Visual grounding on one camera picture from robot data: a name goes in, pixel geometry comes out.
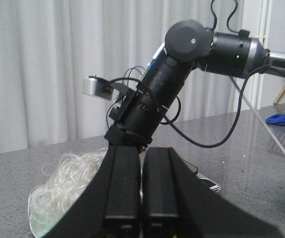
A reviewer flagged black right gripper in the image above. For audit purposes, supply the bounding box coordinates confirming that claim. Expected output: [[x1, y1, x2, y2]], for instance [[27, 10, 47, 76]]
[[104, 125, 152, 151]]

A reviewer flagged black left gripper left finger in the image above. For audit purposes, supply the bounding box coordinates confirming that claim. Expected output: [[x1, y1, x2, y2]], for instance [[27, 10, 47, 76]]
[[45, 146, 141, 238]]

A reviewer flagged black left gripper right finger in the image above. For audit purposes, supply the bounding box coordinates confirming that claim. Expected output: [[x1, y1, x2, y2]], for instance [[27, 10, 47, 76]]
[[142, 148, 283, 238]]

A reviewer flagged white vermicelli noodle bundle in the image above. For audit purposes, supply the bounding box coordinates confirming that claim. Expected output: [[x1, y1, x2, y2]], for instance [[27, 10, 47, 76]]
[[27, 147, 107, 222]]

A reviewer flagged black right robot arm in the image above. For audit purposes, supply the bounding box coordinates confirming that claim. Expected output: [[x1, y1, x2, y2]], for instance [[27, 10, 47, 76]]
[[105, 20, 285, 150]]

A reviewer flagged silver black kitchen scale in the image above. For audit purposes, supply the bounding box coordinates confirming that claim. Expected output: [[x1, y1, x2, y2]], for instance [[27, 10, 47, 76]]
[[183, 160, 221, 192]]

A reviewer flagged white pleated curtain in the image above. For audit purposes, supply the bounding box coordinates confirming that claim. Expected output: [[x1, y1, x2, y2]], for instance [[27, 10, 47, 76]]
[[0, 0, 267, 155]]

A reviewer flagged blue cloth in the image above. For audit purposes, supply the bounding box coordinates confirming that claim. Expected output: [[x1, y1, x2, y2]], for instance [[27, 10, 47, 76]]
[[266, 114, 285, 130]]

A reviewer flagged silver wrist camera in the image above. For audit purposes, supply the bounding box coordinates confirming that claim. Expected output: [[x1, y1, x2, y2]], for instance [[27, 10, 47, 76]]
[[82, 75, 114, 101]]

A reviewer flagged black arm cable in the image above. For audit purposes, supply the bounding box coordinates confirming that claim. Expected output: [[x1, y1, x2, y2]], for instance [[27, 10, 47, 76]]
[[106, 0, 272, 149]]

